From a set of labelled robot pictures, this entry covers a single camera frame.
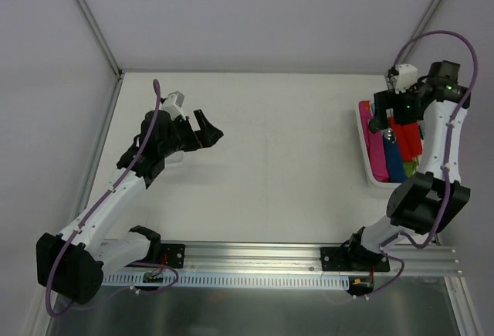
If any blue paper napkin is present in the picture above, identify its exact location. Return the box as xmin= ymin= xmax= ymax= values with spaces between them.
xmin=383 ymin=139 xmax=408 ymax=183

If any silver spoon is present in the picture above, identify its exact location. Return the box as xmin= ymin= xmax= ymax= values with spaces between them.
xmin=383 ymin=128 xmax=396 ymax=143

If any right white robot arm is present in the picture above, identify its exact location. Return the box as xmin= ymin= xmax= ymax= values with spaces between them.
xmin=343 ymin=60 xmax=472 ymax=271

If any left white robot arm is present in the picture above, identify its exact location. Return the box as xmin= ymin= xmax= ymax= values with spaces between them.
xmin=36 ymin=110 xmax=224 ymax=304

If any red rolled napkin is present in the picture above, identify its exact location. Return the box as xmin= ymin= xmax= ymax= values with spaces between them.
xmin=388 ymin=117 xmax=400 ymax=132
xmin=397 ymin=122 xmax=422 ymax=161

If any pink rolled napkin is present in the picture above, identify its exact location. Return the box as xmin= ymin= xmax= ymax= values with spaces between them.
xmin=358 ymin=100 xmax=389 ymax=182

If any green napkin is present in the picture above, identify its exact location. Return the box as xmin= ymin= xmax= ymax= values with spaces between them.
xmin=402 ymin=161 xmax=419 ymax=178

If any small white utensil tray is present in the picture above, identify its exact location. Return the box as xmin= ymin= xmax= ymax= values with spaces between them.
xmin=164 ymin=151 xmax=184 ymax=168

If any large white basket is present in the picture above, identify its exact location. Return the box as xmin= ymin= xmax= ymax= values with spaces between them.
xmin=355 ymin=100 xmax=408 ymax=189

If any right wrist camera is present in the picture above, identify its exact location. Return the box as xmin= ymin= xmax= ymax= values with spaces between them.
xmin=387 ymin=63 xmax=418 ymax=93

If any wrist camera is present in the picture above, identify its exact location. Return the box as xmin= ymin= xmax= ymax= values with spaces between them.
xmin=387 ymin=63 xmax=418 ymax=93
xmin=160 ymin=91 xmax=185 ymax=120

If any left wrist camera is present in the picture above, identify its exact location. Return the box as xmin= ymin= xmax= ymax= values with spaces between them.
xmin=160 ymin=91 xmax=185 ymax=120

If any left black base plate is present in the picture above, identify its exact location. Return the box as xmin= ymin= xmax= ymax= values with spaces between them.
xmin=154 ymin=243 xmax=186 ymax=269

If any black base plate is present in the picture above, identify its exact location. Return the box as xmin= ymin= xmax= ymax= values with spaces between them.
xmin=154 ymin=243 xmax=186 ymax=269
xmin=320 ymin=246 xmax=391 ymax=273

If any aluminium mounting rail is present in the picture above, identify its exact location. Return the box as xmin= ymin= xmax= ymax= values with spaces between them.
xmin=100 ymin=237 xmax=462 ymax=277

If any right aluminium frame post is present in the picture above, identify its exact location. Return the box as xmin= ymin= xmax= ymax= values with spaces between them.
xmin=392 ymin=0 xmax=444 ymax=66

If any aluminium frame post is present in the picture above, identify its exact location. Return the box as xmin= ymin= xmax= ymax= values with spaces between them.
xmin=73 ymin=0 xmax=123 ymax=77
xmin=392 ymin=0 xmax=444 ymax=66

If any white slotted cable duct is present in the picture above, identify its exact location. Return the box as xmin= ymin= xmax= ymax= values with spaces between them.
xmin=103 ymin=270 xmax=350 ymax=290

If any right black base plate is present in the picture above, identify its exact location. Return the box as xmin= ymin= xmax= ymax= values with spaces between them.
xmin=320 ymin=246 xmax=391 ymax=273

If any left aluminium frame post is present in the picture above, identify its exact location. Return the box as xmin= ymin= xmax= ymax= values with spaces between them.
xmin=73 ymin=0 xmax=123 ymax=77

